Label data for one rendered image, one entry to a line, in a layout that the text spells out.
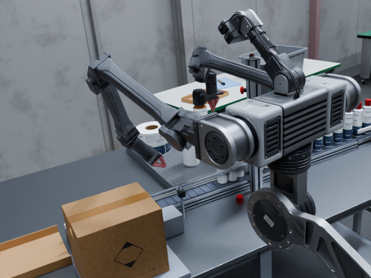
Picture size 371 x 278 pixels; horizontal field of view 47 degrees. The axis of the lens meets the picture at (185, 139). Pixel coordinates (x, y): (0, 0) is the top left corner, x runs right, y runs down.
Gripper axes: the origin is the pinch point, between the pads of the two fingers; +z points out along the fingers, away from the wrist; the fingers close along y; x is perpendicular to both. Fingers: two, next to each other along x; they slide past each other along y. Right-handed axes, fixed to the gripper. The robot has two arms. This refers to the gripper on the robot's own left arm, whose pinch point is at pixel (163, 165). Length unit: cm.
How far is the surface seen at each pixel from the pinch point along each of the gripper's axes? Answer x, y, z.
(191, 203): 6.4, -5.7, 22.1
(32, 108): 38, 249, 10
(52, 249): 57, 2, -17
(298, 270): 1, -11, 110
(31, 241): 62, 13, -22
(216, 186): -7.0, -2.2, 30.6
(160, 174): 5.3, 26.9, 20.2
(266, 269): 8, -44, 45
